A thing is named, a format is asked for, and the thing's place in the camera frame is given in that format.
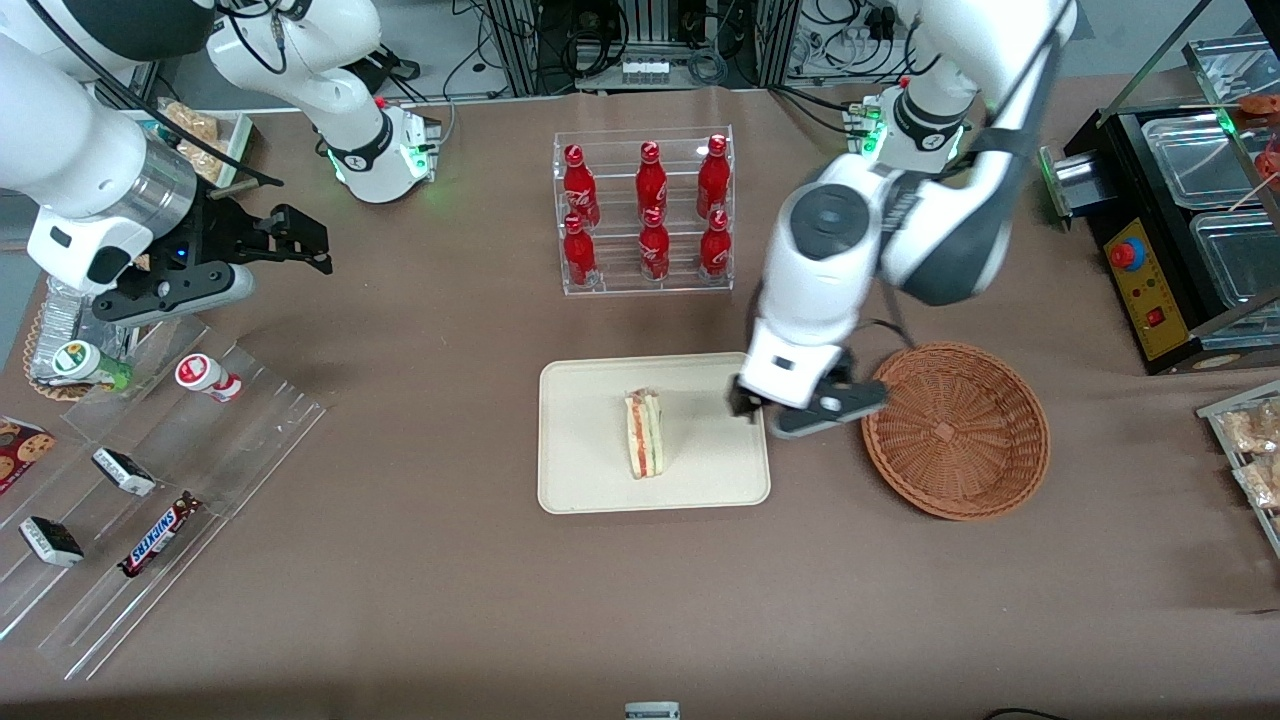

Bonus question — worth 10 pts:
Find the triangle sandwich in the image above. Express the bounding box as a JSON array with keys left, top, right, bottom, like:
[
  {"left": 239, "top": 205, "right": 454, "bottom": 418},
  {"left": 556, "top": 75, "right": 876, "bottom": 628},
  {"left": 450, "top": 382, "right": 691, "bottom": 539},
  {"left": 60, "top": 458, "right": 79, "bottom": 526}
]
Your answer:
[{"left": 624, "top": 388, "right": 669, "bottom": 480}]

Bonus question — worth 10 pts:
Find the white bread tray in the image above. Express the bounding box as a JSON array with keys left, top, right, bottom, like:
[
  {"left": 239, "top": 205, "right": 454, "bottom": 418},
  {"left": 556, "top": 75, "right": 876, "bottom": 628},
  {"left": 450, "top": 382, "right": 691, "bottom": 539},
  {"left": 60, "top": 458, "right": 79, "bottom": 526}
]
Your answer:
[{"left": 130, "top": 98, "right": 256, "bottom": 191}]

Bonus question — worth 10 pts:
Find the small flat wicker basket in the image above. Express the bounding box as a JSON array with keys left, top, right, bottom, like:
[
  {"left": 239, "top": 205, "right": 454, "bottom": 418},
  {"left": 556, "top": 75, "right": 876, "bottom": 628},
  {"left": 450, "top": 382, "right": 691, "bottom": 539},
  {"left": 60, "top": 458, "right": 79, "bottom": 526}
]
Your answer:
[{"left": 22, "top": 295, "right": 131, "bottom": 403}]

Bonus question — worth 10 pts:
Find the round brown wicker basket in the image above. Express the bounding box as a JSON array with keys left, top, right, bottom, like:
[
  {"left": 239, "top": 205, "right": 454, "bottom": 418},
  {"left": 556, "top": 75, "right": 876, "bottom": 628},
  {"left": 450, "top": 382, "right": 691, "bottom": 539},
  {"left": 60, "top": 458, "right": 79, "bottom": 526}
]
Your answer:
[{"left": 861, "top": 342, "right": 1051, "bottom": 522}]

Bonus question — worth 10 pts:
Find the cream rectangular plastic tray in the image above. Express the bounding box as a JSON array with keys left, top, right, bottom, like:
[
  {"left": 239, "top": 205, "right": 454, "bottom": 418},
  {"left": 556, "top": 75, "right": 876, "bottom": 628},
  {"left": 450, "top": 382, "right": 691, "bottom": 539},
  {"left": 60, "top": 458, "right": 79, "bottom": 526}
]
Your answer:
[{"left": 537, "top": 352, "right": 772, "bottom": 515}]

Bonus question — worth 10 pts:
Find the tray of wrapped bread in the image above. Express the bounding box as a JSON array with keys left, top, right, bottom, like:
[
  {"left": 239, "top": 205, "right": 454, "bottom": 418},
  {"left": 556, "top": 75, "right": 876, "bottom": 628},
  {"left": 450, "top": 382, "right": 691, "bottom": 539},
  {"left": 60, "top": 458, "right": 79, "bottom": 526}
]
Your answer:
[{"left": 1197, "top": 380, "right": 1280, "bottom": 558}]

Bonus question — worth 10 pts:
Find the clear plastic package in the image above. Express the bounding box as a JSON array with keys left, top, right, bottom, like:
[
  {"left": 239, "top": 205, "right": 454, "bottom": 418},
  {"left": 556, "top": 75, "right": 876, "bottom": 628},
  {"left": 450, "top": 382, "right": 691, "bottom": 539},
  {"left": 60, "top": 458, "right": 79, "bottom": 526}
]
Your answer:
[{"left": 40, "top": 275, "right": 136, "bottom": 386}]

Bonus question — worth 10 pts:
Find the green lid yogurt bottle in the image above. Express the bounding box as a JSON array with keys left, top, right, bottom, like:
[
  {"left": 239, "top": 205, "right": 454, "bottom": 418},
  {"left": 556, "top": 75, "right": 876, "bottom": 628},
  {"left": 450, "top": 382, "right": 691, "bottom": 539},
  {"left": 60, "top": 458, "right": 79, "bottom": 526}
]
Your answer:
[{"left": 50, "top": 340, "right": 134, "bottom": 391}]

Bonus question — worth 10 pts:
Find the red cola bottle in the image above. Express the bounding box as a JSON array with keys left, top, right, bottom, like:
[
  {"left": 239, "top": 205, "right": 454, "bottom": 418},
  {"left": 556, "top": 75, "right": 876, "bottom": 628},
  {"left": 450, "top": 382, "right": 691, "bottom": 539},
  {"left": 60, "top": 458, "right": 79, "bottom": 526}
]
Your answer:
[
  {"left": 699, "top": 208, "right": 732, "bottom": 279},
  {"left": 636, "top": 141, "right": 669, "bottom": 216},
  {"left": 562, "top": 213, "right": 599, "bottom": 288},
  {"left": 638, "top": 207, "right": 672, "bottom": 282},
  {"left": 562, "top": 144, "right": 601, "bottom": 229},
  {"left": 697, "top": 134, "right": 732, "bottom": 219}
]

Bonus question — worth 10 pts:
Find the red white yogurt bottle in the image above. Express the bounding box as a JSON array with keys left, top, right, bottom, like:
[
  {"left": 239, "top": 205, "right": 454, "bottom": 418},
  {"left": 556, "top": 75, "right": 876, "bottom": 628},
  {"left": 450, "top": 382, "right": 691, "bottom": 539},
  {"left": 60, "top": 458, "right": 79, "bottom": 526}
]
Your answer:
[{"left": 175, "top": 353, "right": 244, "bottom": 404}]

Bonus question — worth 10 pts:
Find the crumbly brown bread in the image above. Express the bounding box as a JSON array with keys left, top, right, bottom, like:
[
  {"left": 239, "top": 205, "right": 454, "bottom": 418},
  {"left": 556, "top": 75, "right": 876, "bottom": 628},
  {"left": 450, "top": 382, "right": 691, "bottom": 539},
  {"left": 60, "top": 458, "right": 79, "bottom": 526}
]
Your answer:
[{"left": 163, "top": 100, "right": 223, "bottom": 183}]

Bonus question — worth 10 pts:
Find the clear acrylic stepped display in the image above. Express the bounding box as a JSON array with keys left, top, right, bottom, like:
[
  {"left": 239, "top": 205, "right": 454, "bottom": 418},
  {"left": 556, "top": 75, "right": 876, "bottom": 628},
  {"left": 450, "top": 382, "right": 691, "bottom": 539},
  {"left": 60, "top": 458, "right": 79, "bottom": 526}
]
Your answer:
[{"left": 0, "top": 315, "right": 328, "bottom": 683}]

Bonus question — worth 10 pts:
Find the clear acrylic bottle rack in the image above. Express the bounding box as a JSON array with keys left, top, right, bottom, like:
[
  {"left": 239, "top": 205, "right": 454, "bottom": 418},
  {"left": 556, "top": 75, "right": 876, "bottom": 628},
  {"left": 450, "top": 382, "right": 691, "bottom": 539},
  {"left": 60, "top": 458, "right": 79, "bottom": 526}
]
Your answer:
[{"left": 552, "top": 125, "right": 736, "bottom": 297}]

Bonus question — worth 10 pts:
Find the chocolate chip cookie box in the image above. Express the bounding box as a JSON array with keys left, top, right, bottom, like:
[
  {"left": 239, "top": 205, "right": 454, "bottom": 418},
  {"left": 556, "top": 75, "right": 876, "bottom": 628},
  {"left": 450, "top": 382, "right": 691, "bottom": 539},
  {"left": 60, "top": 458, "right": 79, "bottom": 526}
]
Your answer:
[{"left": 0, "top": 417, "right": 58, "bottom": 496}]

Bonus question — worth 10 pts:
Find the black white chocolate bar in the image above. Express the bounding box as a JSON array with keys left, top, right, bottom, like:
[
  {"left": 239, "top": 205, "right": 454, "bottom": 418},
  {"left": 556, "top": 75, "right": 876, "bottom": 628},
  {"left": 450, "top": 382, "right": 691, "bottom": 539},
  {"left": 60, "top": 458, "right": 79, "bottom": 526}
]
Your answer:
[
  {"left": 91, "top": 447, "right": 158, "bottom": 498},
  {"left": 18, "top": 515, "right": 86, "bottom": 569}
]

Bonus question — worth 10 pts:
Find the Snickers bar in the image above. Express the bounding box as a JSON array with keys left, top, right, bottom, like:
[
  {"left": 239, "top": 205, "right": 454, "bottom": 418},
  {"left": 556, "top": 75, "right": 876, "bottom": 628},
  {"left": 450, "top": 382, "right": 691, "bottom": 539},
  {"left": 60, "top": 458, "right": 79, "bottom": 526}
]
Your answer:
[{"left": 118, "top": 492, "right": 204, "bottom": 579}]

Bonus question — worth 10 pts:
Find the aluminium equipment rack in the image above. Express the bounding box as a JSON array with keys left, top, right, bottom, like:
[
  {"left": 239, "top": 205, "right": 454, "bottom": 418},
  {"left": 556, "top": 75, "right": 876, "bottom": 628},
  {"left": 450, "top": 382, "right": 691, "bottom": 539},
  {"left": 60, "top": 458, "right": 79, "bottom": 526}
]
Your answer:
[{"left": 480, "top": 0, "right": 811, "bottom": 96}]

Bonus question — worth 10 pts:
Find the silver metal side box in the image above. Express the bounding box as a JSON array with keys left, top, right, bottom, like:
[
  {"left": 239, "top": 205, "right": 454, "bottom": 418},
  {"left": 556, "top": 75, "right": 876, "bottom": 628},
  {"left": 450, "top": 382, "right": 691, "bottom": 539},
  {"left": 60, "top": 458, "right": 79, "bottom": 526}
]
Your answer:
[{"left": 1038, "top": 145, "right": 1104, "bottom": 219}]

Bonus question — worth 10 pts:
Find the black appliance with yellow panel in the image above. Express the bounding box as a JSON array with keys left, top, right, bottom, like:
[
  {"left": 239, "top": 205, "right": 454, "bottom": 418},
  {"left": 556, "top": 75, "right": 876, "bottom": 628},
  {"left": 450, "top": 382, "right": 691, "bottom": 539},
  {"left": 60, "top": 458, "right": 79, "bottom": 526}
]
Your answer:
[{"left": 1062, "top": 100, "right": 1280, "bottom": 377}]

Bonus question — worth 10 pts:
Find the steel pan in appliance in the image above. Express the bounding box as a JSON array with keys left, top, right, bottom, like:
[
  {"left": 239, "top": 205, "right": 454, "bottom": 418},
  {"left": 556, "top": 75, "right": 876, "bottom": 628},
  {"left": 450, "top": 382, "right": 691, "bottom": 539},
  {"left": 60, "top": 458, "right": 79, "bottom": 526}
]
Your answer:
[
  {"left": 1190, "top": 208, "right": 1280, "bottom": 326},
  {"left": 1140, "top": 113, "right": 1263, "bottom": 209}
]

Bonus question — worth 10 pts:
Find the bagged pastry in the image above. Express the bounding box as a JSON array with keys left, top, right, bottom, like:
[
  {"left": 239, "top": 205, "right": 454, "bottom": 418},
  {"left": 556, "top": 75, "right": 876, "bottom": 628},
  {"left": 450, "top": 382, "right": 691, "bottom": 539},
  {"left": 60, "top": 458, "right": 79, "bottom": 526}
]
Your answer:
[
  {"left": 1235, "top": 455, "right": 1280, "bottom": 511},
  {"left": 1222, "top": 400, "right": 1280, "bottom": 456}
]

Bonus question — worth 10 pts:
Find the raised metal appliance lid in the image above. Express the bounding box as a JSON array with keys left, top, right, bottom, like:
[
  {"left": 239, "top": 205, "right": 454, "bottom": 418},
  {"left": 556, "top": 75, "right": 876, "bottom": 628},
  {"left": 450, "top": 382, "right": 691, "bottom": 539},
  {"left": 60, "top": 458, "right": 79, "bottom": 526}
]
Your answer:
[{"left": 1098, "top": 0, "right": 1280, "bottom": 236}]

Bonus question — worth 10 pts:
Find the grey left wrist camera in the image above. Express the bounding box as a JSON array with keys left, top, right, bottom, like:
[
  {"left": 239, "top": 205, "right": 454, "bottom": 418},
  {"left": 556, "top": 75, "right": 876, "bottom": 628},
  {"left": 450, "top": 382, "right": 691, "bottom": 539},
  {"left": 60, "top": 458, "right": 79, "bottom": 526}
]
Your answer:
[{"left": 770, "top": 378, "right": 889, "bottom": 441}]

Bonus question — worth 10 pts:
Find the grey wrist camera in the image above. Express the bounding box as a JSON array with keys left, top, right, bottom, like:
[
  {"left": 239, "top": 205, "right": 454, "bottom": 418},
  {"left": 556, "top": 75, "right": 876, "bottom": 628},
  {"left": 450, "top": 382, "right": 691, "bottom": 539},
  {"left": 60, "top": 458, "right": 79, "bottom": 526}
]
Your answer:
[
  {"left": 93, "top": 262, "right": 257, "bottom": 328},
  {"left": 770, "top": 378, "right": 889, "bottom": 441}
]

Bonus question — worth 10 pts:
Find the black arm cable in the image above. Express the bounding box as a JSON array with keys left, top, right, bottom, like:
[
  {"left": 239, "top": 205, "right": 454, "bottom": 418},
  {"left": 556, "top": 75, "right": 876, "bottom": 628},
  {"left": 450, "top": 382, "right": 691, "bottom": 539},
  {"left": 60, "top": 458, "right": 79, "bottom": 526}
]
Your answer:
[{"left": 850, "top": 283, "right": 916, "bottom": 351}]

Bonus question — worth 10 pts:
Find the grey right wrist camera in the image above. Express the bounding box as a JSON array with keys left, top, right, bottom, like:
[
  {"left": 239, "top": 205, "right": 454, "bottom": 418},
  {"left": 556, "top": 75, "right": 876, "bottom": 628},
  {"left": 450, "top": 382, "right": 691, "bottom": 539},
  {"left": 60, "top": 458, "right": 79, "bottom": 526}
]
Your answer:
[{"left": 93, "top": 262, "right": 257, "bottom": 328}]

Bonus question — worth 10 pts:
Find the coiled black cable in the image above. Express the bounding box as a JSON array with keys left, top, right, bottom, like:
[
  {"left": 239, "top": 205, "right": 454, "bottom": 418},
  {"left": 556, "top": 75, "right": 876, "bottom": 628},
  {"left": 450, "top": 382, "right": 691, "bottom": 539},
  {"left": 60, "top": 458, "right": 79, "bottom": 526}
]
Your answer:
[{"left": 685, "top": 45, "right": 731, "bottom": 86}]

